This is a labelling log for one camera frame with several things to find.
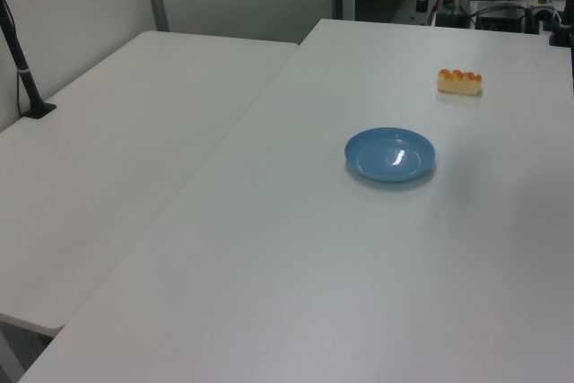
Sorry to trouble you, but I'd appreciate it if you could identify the black camera pole clamp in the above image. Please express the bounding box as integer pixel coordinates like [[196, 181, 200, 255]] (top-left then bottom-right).
[[548, 0, 574, 48]]

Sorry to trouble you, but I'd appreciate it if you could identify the black electronics box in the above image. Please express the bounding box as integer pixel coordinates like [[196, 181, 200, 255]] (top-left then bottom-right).
[[474, 4, 526, 33]]

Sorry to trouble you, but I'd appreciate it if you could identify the black pole with foot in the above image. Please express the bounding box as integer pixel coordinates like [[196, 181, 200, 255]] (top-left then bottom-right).
[[0, 0, 58, 120]]

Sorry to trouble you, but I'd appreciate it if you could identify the blue round plate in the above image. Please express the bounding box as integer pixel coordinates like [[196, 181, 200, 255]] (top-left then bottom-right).
[[344, 126, 438, 185]]

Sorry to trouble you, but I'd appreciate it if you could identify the orange glazed bread loaf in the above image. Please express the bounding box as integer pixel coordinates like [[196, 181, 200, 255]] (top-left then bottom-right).
[[437, 68, 485, 98]]

